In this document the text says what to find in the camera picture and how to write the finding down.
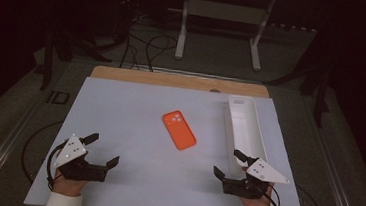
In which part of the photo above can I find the orange phone case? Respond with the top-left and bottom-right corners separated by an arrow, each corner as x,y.
159,108 -> 200,152

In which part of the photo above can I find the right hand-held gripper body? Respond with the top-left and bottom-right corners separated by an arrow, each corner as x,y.
221,155 -> 293,204

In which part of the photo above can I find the person's left hand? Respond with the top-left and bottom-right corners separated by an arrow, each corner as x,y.
51,168 -> 90,199

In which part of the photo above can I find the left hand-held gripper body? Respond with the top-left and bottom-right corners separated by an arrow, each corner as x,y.
51,132 -> 112,185

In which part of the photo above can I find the white rectangular plastic box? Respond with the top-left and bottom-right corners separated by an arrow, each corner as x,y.
219,94 -> 275,183

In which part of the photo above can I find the black stand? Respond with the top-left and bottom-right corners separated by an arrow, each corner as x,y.
259,9 -> 341,130
40,27 -> 115,98

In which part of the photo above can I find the white metal stand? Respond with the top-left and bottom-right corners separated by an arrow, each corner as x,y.
162,0 -> 278,74

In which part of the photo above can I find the white power strip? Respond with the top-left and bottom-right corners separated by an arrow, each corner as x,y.
270,21 -> 318,34

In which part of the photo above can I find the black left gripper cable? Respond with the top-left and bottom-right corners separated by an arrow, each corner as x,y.
44,137 -> 69,193

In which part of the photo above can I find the black looped floor cable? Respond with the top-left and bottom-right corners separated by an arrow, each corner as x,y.
118,10 -> 182,75

